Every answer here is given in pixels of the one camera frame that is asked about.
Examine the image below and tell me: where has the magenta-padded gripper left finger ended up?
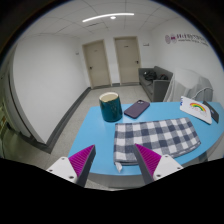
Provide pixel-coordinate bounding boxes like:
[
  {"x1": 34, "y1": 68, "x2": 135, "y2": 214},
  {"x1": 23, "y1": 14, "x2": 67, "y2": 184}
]
[{"x1": 45, "y1": 144, "x2": 97, "y2": 188}]

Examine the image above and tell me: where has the beige door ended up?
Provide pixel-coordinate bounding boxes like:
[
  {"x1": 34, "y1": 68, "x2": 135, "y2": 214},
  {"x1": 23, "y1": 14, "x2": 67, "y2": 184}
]
[
  {"x1": 113, "y1": 35, "x2": 142, "y2": 86},
  {"x1": 81, "y1": 39, "x2": 112, "y2": 90}
]

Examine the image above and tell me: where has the long ceiling light strip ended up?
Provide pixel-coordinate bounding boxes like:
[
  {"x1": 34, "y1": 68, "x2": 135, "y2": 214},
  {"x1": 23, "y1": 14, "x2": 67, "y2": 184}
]
[{"x1": 81, "y1": 12, "x2": 136, "y2": 24}]

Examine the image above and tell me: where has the white cloth-covered furniture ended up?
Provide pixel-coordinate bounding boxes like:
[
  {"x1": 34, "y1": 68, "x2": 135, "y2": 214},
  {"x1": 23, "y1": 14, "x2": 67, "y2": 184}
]
[{"x1": 162, "y1": 67, "x2": 215, "y2": 104}]

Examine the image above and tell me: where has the grey white checked towel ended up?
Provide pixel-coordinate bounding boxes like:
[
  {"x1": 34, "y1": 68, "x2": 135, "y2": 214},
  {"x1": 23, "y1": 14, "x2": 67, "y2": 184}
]
[{"x1": 113, "y1": 116, "x2": 202, "y2": 174}]

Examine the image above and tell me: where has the black bag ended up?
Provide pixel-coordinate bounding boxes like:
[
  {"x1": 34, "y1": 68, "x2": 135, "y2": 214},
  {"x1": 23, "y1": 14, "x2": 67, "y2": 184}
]
[{"x1": 143, "y1": 70, "x2": 170, "y2": 82}]

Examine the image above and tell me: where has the grey sofa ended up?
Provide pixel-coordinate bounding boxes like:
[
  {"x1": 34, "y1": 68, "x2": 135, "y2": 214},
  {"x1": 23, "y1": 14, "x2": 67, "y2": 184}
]
[{"x1": 138, "y1": 65, "x2": 175, "y2": 103}]

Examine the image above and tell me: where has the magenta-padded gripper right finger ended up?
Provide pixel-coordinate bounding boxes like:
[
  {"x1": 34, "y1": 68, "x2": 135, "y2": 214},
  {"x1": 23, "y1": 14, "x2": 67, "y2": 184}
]
[{"x1": 133, "y1": 143, "x2": 185, "y2": 186}]

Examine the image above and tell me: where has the purple-cased smartphone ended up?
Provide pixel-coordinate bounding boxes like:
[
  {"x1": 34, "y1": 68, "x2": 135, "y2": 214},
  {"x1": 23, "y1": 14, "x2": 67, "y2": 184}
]
[{"x1": 123, "y1": 99, "x2": 151, "y2": 120}]

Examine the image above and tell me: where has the white rainbow-print mouse pad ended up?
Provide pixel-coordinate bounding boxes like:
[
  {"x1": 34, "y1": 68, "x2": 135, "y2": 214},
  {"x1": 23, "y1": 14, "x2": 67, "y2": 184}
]
[{"x1": 179, "y1": 95, "x2": 214, "y2": 126}]

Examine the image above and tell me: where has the dark green mug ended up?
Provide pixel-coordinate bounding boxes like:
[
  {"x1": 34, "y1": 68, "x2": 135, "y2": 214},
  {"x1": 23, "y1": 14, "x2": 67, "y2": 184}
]
[{"x1": 98, "y1": 91, "x2": 124, "y2": 123}]

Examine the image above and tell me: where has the wall lettering sign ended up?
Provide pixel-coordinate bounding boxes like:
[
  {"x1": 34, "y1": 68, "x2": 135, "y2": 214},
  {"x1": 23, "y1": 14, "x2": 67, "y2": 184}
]
[{"x1": 164, "y1": 31, "x2": 211, "y2": 46}]

